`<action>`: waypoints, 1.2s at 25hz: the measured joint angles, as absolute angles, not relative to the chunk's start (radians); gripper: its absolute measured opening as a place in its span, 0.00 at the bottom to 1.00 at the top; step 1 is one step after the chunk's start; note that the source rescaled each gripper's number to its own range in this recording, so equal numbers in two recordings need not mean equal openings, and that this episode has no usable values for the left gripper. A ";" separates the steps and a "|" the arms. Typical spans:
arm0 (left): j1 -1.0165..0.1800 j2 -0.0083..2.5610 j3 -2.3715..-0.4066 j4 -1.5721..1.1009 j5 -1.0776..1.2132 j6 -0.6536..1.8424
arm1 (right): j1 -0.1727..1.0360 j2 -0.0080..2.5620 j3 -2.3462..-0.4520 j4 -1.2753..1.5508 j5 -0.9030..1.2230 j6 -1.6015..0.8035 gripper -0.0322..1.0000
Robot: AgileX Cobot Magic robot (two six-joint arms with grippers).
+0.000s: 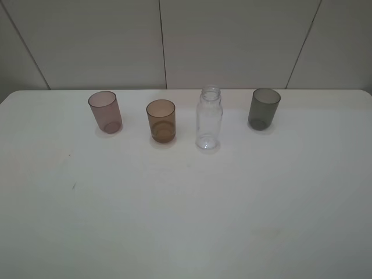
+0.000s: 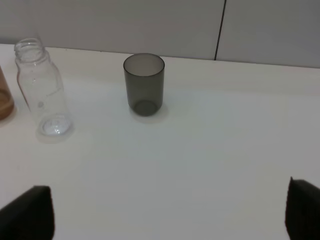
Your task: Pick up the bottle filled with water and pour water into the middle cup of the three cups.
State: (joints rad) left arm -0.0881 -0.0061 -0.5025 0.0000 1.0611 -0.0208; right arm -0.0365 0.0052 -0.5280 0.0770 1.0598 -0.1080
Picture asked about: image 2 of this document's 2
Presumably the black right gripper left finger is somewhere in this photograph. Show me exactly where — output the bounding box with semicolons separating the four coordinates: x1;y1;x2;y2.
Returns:
0;185;55;240

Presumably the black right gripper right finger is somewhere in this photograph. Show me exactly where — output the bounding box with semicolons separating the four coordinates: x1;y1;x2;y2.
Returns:
285;178;320;240

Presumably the clear plastic water bottle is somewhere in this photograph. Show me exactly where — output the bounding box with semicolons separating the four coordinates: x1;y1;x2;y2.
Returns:
14;38;73;137

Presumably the translucent brown plastic cup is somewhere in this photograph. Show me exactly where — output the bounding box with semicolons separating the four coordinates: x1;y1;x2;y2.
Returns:
0;69;15;120

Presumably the translucent grey plastic cup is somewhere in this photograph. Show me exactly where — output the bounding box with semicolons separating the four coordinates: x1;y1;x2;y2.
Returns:
123;53;165;117

